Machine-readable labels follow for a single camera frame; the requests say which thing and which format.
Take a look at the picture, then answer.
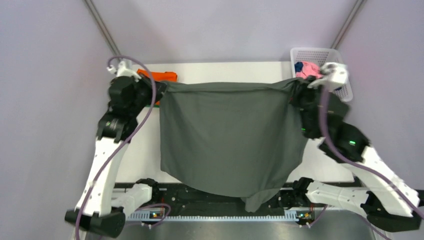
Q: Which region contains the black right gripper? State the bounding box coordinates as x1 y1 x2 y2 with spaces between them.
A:
288 74 333 138

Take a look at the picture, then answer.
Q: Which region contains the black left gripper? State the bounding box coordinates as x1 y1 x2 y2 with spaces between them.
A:
129 71 169 115

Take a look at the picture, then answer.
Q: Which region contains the grey t-shirt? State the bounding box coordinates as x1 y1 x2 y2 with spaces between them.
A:
159 79 307 213

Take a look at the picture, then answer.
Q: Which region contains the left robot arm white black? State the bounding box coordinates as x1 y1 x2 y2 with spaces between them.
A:
64 76 167 240

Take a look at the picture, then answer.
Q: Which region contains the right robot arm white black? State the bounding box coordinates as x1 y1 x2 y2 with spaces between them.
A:
289 76 424 233

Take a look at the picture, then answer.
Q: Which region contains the pink crumpled t-shirt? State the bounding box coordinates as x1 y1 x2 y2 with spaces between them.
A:
295 61 323 79

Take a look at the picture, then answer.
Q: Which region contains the white plastic laundry basket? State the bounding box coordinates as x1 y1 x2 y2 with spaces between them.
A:
290 47 353 102

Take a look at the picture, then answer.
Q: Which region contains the folded orange t-shirt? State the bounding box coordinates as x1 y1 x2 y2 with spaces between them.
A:
136 68 178 108

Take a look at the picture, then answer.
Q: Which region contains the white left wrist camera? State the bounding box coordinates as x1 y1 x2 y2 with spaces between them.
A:
106 60 142 82

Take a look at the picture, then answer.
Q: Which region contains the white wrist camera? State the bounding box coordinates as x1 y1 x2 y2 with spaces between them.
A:
307 62 349 92
106 60 142 82

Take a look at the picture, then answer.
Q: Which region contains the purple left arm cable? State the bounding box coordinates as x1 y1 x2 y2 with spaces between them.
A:
74 55 158 240

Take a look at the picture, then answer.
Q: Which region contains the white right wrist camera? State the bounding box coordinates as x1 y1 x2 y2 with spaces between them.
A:
307 62 349 92

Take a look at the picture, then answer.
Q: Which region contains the aluminium frame post left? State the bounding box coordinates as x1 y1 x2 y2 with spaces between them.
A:
82 0 121 56

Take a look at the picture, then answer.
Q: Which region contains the aluminium frame post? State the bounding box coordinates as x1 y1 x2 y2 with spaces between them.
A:
330 0 367 50
82 0 121 56

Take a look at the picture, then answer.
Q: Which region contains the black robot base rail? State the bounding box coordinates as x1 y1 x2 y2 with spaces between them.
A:
112 181 362 218

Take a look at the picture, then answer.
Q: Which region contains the aluminium frame post right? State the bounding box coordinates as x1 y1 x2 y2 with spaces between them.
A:
330 0 367 50

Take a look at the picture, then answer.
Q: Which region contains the white slotted cable duct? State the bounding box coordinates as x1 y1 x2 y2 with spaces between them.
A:
127 209 315 222

